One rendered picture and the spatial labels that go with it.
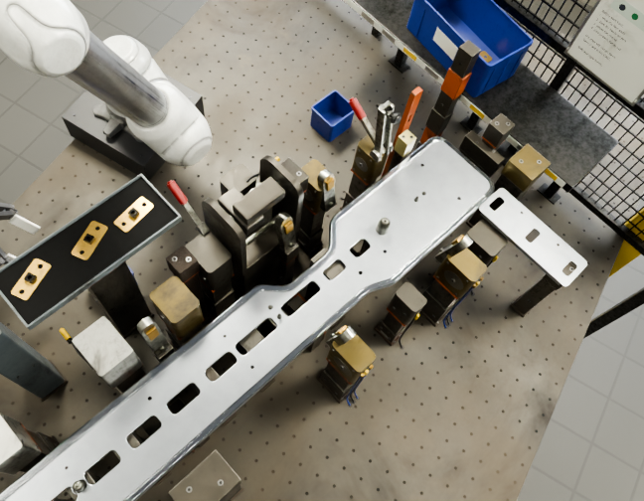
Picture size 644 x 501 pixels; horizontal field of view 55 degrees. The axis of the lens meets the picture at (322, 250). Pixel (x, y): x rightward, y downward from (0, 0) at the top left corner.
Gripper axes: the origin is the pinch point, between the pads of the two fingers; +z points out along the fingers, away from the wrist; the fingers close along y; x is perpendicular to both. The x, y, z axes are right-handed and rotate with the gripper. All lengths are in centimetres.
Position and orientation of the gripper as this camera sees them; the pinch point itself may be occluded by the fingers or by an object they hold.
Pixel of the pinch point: (30, 248)
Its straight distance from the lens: 173.6
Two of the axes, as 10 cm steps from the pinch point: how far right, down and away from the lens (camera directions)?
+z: 6.0, 4.4, 6.7
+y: -2.0, -7.3, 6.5
